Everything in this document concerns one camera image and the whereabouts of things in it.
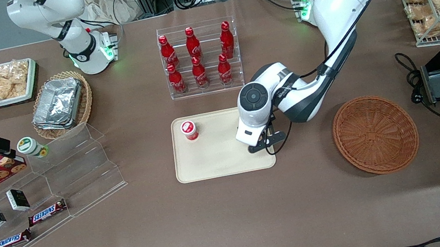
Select small black white carton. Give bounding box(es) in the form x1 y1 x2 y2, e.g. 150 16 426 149
6 187 32 214

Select large rice cracker bag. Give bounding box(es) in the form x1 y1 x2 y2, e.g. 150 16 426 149
0 57 35 102

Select oval tan wicker basket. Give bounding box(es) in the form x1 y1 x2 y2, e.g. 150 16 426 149
24 67 99 144

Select red cola bottle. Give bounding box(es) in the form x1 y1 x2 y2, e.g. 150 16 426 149
157 33 181 71
217 20 238 60
166 61 188 96
183 25 204 60
215 52 235 86
189 54 211 91

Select clear acrylic stepped shelf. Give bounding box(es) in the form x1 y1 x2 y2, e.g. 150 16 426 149
0 117 138 247

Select stacked foil containers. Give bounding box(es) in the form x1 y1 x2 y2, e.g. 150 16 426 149
26 75 90 135

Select brown Snickers bar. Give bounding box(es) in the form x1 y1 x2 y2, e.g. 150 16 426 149
0 228 34 247
26 198 70 228

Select round brown wicker basket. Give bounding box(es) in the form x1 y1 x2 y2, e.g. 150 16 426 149
327 88 425 182

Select red lidded yogurt cup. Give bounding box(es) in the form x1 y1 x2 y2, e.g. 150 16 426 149
179 119 200 143

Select beige plastic tray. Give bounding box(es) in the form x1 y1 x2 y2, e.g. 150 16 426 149
166 101 278 185

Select black power cable with plug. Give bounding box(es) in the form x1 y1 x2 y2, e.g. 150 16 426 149
393 45 440 131

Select clear acrylic bottle rack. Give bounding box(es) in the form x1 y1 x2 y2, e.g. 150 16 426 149
155 15 247 102

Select crumpled beige cloth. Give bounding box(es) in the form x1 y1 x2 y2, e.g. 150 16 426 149
81 0 143 30

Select green lidded white jar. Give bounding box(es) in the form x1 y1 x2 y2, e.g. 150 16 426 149
15 133 51 162

